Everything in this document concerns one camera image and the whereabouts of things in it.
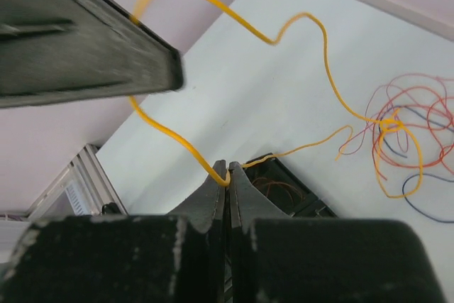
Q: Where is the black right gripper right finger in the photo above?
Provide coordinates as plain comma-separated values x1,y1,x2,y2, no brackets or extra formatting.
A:
228,162,445,302

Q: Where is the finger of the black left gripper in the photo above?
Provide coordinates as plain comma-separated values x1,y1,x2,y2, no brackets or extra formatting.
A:
1,0,184,108

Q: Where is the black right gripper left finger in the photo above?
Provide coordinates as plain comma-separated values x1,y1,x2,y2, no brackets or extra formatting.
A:
1,177,226,302

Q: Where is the brown thin cable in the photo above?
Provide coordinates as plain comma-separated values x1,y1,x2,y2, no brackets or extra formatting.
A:
253,177,306,211

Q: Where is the black six-compartment bin tray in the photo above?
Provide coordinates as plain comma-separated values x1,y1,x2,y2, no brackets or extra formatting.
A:
243,153,337,219

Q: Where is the aluminium frame rail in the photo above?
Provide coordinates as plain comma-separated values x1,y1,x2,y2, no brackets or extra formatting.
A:
26,144,127,221

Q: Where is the blue thin cable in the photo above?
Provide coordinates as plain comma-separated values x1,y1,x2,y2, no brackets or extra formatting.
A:
381,104,454,224

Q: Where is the red thin cable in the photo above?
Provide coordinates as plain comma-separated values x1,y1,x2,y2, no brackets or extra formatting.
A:
335,72,454,182

